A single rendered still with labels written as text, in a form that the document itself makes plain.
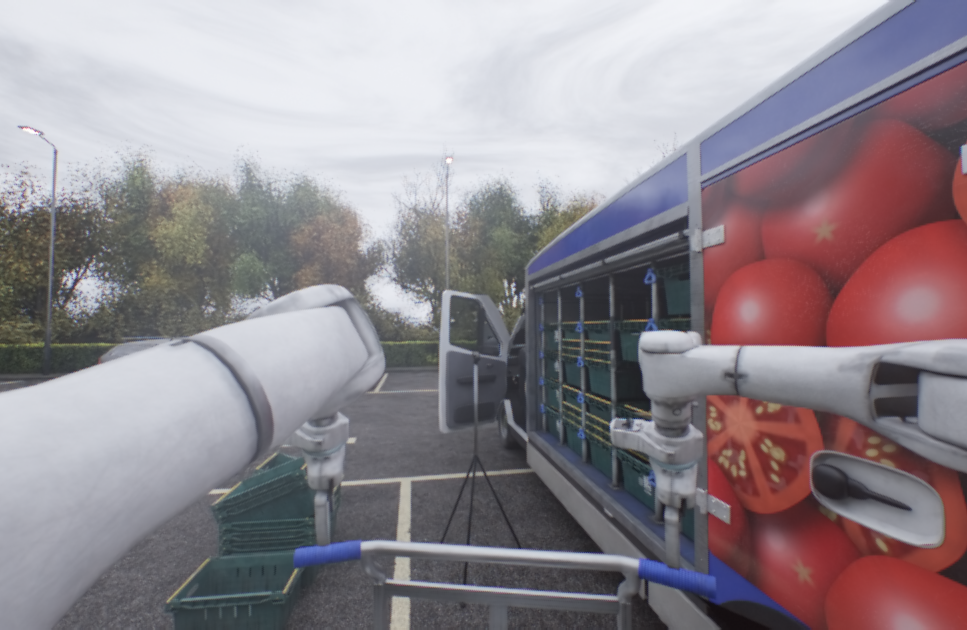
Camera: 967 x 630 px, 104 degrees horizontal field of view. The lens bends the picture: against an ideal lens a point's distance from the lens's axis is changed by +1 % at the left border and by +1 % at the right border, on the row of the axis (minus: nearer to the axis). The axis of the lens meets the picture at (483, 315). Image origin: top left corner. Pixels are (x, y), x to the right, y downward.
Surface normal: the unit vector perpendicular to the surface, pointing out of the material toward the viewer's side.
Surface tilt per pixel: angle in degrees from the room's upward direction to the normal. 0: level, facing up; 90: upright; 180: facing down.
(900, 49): 90
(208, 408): 70
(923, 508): 90
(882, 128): 90
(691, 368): 93
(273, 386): 82
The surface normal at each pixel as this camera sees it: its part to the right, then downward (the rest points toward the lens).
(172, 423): 0.81, -0.36
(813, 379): -0.72, -0.09
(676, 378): -0.68, 0.15
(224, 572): 0.14, -0.09
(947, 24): -0.98, 0.00
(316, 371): 0.97, -0.21
